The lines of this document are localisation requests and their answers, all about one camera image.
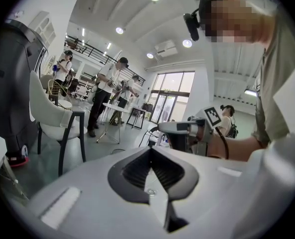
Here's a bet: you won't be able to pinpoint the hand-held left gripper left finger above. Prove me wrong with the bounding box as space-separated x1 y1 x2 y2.
107 146 152 205

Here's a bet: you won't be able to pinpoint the white ceiling air conditioner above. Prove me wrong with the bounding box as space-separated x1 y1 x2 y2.
153 39 178 58

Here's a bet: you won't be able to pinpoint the red machine base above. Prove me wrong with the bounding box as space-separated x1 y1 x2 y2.
7 155 30 168

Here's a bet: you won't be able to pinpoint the person's right forearm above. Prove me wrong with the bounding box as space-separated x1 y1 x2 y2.
207 133 266 162

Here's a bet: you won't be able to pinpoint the person's olive shirt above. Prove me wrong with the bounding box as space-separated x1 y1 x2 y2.
251 7 295 149

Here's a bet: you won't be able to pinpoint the round white side table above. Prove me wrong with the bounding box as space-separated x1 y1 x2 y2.
96 102 131 144

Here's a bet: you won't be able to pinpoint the glass entrance doors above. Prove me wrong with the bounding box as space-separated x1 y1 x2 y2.
149 71 196 124

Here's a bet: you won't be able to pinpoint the white upholstered chair black legs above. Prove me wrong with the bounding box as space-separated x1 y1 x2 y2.
28 70 88 177

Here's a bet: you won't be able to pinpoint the black balcony railing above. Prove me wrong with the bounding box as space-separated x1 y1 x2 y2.
64 34 147 87

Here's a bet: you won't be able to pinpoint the black frame table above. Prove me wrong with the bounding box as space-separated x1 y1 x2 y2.
126 105 148 129

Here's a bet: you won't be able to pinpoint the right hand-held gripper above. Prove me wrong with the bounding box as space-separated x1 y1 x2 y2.
158 106 223 157

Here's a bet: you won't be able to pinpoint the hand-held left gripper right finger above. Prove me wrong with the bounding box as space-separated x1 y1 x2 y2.
150 146 199 201

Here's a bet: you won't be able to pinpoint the black head-worn camera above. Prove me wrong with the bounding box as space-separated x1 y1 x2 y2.
183 7 201 42

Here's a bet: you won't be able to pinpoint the person's head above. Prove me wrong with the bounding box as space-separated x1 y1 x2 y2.
198 0 275 44

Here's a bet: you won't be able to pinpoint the large black machine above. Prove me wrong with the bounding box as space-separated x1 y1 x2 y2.
0 18 49 159

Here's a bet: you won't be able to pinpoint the gold wire chair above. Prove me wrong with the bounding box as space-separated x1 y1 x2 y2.
47 79 73 109

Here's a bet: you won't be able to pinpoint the white arched cabinet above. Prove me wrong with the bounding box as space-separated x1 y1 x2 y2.
27 10 57 50

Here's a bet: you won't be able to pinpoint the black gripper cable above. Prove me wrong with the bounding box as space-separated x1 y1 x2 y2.
214 126 230 160

